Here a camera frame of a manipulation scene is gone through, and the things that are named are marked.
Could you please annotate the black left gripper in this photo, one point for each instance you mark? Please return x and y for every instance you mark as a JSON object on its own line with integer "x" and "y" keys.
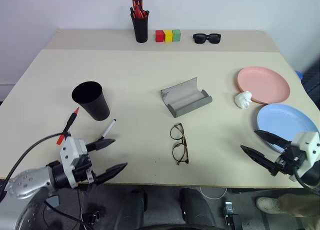
{"x": 82, "y": 167}

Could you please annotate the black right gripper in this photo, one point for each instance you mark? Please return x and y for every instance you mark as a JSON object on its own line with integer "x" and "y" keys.
{"x": 290, "y": 162}

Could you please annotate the white-capped black marker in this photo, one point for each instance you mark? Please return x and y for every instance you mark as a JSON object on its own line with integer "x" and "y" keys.
{"x": 109, "y": 128}

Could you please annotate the red-capped black marker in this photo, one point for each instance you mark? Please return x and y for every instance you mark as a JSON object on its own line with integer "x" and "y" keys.
{"x": 70, "y": 121}

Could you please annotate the black plastic cup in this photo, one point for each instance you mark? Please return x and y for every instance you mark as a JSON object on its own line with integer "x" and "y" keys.
{"x": 96, "y": 106}

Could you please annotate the tortoiseshell eyeglasses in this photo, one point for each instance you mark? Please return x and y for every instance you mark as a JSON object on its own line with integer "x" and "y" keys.
{"x": 184, "y": 139}

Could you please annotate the grey felt glasses case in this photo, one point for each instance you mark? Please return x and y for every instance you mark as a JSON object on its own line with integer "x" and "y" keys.
{"x": 186, "y": 100}

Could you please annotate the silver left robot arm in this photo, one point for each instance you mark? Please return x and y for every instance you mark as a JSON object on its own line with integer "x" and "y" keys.
{"x": 27, "y": 182}

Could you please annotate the light blue plastic plate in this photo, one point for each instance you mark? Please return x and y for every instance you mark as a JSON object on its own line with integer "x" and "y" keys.
{"x": 285, "y": 120}

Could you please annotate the crumpled white tissue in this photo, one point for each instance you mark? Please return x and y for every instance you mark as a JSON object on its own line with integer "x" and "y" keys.
{"x": 243, "y": 100}

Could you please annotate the white sneaker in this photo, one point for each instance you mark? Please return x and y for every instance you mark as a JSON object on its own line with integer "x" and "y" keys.
{"x": 268, "y": 205}

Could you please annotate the black floor clamp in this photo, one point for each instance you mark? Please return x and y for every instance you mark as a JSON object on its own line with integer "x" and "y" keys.
{"x": 93, "y": 216}

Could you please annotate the pink plastic plate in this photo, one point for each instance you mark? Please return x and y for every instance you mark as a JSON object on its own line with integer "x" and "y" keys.
{"x": 262, "y": 83}

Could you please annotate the khaki trouser leg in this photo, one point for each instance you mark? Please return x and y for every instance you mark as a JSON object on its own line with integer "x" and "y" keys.
{"x": 300, "y": 205}

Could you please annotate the blue round stool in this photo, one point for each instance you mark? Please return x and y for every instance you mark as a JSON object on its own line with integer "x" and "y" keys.
{"x": 299, "y": 74}

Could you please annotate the dark slatted crate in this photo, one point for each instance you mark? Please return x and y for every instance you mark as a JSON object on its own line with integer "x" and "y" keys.
{"x": 312, "y": 77}

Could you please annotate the dark rounded housing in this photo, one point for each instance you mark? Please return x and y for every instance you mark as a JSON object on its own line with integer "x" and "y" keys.
{"x": 195, "y": 207}

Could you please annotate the black sunglasses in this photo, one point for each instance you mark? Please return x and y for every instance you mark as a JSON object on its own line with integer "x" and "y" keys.
{"x": 200, "y": 38}

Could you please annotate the red wooden block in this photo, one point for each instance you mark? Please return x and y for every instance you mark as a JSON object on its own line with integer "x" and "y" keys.
{"x": 159, "y": 36}

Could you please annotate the black pen cup with markers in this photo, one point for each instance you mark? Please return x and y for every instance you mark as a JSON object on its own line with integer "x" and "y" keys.
{"x": 141, "y": 30}

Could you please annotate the yellow wooden block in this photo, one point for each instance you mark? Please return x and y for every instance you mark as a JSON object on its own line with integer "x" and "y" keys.
{"x": 168, "y": 36}

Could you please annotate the green wooden block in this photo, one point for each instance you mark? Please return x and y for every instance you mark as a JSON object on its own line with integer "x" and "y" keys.
{"x": 176, "y": 35}

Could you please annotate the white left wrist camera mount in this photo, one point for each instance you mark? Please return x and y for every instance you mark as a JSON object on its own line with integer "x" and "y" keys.
{"x": 67, "y": 150}

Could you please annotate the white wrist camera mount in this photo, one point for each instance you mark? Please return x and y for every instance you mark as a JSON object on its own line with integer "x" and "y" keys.
{"x": 306, "y": 145}
{"x": 67, "y": 150}

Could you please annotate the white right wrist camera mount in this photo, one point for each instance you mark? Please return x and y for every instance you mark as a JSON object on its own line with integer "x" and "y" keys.
{"x": 306, "y": 145}

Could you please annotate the small black floor bracket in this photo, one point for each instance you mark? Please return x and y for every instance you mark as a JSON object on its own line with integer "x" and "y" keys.
{"x": 228, "y": 211}

